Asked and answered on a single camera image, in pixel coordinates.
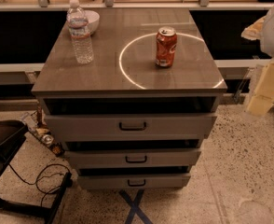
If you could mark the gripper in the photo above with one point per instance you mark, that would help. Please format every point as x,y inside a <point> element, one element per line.
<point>263,97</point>

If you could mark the grey drawer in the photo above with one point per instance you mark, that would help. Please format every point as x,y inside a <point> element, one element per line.
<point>133,158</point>
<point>133,181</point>
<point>113,127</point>

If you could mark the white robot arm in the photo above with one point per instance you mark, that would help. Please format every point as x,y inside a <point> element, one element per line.
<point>262,30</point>

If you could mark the grey drawer cabinet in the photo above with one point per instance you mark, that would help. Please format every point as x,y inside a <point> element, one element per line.
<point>124,79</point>

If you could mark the red soda can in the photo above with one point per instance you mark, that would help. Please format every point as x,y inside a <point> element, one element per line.
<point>166,40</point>

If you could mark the blue tape cross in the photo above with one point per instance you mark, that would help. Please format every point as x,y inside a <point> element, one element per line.
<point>134,205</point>

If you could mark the white bowl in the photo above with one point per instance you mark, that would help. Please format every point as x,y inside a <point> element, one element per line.
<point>94,20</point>

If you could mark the clear plastic water bottle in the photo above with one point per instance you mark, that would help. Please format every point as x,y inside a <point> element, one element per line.
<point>78,26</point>

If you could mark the clutter of snack items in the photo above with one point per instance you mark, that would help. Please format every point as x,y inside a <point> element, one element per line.
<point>40,131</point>

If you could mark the black chair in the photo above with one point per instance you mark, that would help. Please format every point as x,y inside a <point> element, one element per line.
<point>12,136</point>

